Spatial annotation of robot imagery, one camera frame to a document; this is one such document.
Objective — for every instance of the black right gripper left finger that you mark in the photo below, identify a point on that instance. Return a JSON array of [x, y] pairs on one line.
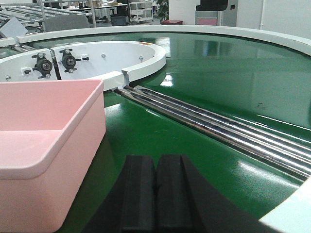
[[138, 209]]

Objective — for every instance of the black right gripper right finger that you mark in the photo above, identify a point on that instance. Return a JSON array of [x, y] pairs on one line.
[[188, 203]]

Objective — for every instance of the pink plastic bin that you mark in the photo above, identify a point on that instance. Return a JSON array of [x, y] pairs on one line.
[[49, 134]]

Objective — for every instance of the chrome conveyor rollers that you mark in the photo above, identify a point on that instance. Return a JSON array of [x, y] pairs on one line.
[[278, 152]]

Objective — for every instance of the red fire extinguisher box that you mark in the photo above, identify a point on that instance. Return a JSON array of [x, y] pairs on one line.
[[172, 22]]

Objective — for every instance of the green potted plant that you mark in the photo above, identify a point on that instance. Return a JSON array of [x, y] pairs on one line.
[[163, 10]]

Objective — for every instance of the grey water dispenser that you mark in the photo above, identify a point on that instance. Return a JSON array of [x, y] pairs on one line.
[[217, 13]]

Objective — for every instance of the white outer conveyor rim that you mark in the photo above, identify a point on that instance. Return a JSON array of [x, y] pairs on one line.
[[297, 43]]

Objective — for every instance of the roller rack shelving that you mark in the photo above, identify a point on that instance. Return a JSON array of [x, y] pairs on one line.
[[23, 18]]

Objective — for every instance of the white wire cart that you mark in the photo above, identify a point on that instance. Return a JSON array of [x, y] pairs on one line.
[[140, 11]]

